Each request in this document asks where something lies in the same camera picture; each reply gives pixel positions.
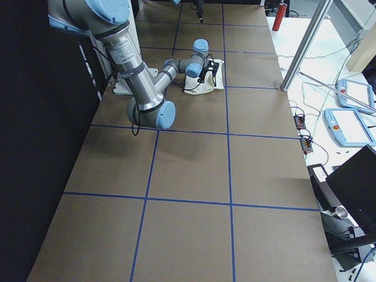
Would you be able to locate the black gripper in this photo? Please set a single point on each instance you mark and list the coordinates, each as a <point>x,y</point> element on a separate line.
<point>212,68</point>
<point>200,11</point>

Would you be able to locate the cream long-sleeve shirt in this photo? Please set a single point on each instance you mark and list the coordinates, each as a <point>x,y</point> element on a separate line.
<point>192,86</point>

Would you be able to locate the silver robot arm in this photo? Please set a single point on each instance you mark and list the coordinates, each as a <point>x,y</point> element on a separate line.
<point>176,2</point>
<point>110,23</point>

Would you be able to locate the red cylinder bottle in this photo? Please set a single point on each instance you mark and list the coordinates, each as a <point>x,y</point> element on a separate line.
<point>282,7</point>

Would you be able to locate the metal rod reaching tool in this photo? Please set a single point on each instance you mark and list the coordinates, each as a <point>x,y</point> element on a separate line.
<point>338,92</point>

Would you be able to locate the small orange black adapter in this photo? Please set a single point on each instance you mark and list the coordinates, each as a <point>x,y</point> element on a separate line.
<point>299,122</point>

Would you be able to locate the black box with label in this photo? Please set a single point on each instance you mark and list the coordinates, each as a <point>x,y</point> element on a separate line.
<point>325,196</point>

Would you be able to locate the near teach pendant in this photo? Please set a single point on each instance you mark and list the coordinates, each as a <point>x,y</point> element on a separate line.
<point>347,127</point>

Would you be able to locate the teach pendant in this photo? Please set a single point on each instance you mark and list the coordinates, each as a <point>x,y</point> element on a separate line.
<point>347,127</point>
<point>360,91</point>

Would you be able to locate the far teach pendant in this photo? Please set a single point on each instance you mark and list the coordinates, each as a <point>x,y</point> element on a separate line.
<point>360,91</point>

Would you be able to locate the wooden board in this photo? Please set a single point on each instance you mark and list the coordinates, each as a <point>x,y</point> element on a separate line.
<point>365,51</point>

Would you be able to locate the black monitor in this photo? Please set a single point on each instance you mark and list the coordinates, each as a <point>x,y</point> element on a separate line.
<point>353,183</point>

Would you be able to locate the silver metal cup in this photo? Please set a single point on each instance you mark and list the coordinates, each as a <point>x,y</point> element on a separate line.
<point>340,213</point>

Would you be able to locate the aluminium frame post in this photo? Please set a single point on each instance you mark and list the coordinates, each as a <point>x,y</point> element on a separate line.
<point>307,40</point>

